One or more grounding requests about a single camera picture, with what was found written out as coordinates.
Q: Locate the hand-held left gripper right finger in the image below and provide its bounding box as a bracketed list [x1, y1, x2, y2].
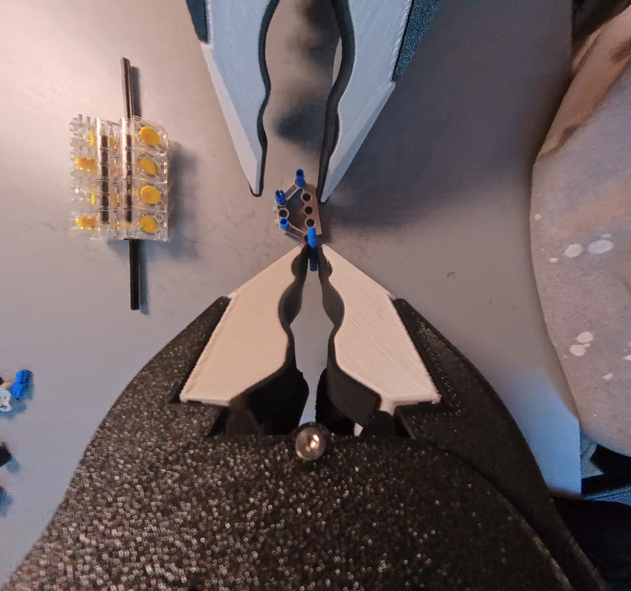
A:
[315, 245, 441, 414]

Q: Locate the grey beam frame with holes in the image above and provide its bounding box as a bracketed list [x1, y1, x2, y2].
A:
[273, 184, 323, 244]

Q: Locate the clear block with yellow pistons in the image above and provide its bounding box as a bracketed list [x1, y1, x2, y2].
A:
[69, 114, 171, 242]

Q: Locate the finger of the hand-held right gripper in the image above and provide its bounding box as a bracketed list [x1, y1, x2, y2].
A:
[201, 0, 289, 197]
[318, 0, 426, 203]

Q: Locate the pile of mixed building parts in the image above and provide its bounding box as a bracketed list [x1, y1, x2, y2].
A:
[0, 368, 35, 508]

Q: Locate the person's right forearm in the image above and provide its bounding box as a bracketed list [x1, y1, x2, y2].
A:
[571, 0, 631, 74]

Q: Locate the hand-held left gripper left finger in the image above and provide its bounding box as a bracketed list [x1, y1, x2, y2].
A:
[178, 245, 309, 409]

